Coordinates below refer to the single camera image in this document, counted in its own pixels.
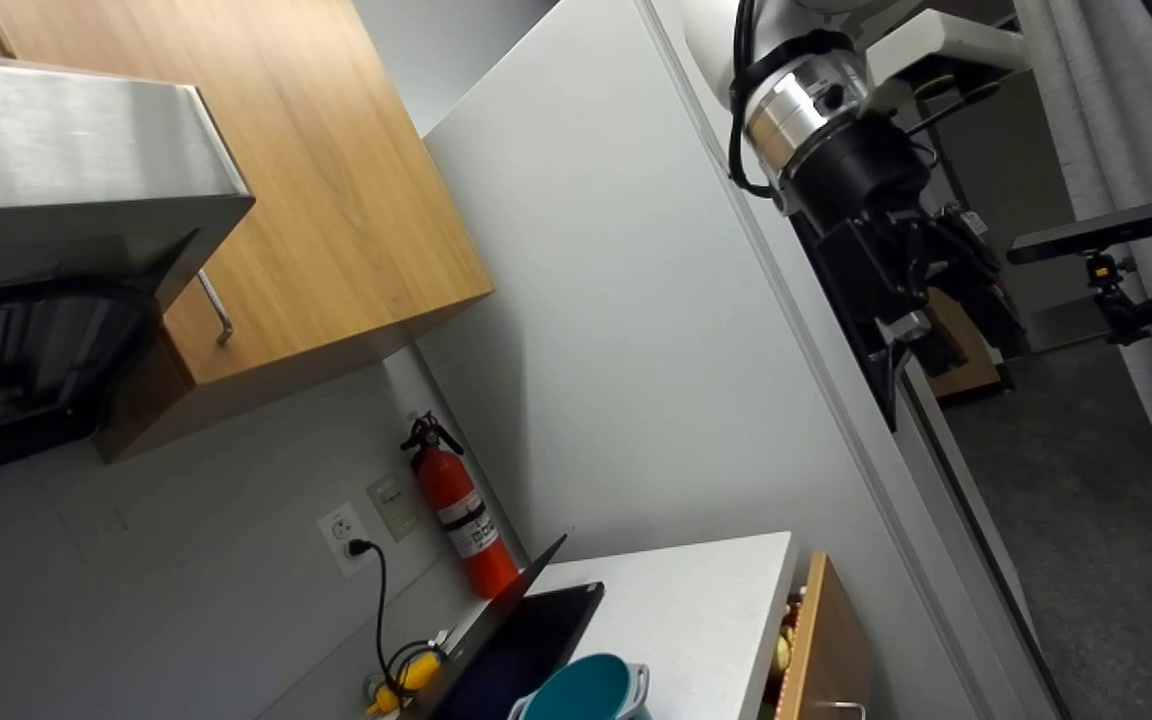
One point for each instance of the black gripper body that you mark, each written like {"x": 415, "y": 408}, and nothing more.
{"x": 879, "y": 275}

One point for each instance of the wooden top drawer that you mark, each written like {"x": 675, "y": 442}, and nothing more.
{"x": 829, "y": 667}

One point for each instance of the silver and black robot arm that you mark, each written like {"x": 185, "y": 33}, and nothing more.
{"x": 805, "y": 131}

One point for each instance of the red fire extinguisher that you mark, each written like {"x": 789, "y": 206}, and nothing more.
{"x": 459, "y": 506}

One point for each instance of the teal bowl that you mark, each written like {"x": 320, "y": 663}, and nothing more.
{"x": 591, "y": 689}

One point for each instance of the black baking tray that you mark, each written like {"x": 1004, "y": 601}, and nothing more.
{"x": 510, "y": 648}

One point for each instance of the yellow toy on counter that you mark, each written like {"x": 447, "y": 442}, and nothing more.
{"x": 415, "y": 677}

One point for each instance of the stainless steel range hood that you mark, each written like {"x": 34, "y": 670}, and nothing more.
{"x": 112, "y": 195}

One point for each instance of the wooden wall cabinet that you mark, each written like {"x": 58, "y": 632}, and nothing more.
{"x": 353, "y": 236}

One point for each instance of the white wall power outlet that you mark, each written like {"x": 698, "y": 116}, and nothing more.
{"x": 343, "y": 531}

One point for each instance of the silver cabinet door handle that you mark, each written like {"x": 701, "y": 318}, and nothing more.
{"x": 218, "y": 308}

